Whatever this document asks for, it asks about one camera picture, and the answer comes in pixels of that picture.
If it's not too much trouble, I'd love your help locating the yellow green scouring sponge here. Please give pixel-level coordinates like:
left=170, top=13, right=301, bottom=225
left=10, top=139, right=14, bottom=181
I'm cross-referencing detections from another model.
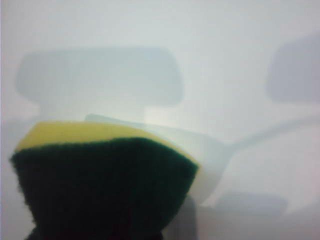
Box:
left=9, top=121, right=202, bottom=240

